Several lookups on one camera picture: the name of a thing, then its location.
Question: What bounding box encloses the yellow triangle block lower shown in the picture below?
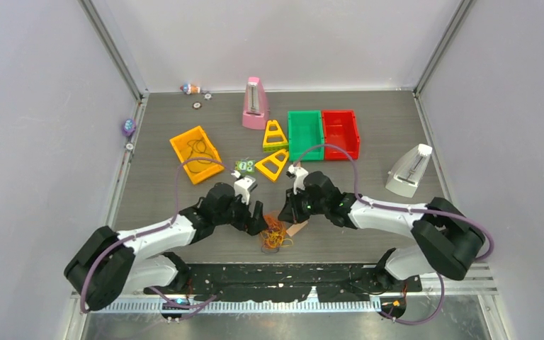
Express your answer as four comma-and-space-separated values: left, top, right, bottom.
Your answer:
255, 149, 289, 182

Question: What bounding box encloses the orange plastic bin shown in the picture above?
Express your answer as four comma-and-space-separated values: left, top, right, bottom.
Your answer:
169, 125, 225, 185

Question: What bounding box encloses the flat wooden block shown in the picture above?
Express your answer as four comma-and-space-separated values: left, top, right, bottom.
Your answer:
286, 221, 308, 237

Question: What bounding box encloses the orange cable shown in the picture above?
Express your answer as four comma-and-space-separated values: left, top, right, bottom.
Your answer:
259, 213, 292, 254

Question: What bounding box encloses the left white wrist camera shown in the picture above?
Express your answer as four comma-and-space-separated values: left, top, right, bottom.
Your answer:
231, 170, 257, 206

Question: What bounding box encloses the yellow triangle block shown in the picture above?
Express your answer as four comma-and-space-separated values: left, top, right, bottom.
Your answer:
262, 120, 289, 152
255, 149, 289, 182

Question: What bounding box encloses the purple toy ball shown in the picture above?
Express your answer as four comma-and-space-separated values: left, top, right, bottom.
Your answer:
122, 118, 137, 137

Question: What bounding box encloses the red plastic bin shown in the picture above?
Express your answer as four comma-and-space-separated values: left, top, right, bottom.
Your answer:
322, 110, 361, 160

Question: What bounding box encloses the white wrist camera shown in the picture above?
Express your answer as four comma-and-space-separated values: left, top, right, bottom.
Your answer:
231, 170, 257, 206
286, 164, 309, 195

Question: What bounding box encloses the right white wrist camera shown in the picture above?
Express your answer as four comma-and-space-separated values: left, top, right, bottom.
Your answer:
286, 164, 309, 195

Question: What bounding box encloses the green plastic bin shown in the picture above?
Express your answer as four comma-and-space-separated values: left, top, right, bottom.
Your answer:
288, 110, 324, 162

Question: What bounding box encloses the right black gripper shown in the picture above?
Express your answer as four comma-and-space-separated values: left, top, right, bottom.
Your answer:
279, 185, 329, 225

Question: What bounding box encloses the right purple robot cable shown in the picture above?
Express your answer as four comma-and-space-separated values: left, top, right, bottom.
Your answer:
293, 143, 496, 327

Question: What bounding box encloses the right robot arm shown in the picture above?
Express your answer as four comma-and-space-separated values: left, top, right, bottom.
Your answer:
278, 166, 487, 291

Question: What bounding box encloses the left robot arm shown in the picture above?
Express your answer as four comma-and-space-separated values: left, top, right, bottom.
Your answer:
64, 183, 268, 311

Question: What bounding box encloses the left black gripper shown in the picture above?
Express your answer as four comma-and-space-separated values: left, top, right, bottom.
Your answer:
214, 191, 267, 234

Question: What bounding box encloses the white metronome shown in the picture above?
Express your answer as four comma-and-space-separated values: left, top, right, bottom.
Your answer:
385, 144, 433, 198

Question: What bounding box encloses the green owl toy block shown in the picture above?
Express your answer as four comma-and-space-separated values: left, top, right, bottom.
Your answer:
234, 159, 255, 174

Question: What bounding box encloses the pink metronome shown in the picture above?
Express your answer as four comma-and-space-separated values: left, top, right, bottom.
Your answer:
242, 76, 270, 130

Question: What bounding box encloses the small toy figurine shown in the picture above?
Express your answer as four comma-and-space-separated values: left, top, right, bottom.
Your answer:
179, 83, 202, 95

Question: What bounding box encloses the yellow triangle block upper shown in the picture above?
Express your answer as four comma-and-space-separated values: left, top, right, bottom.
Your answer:
262, 120, 289, 152

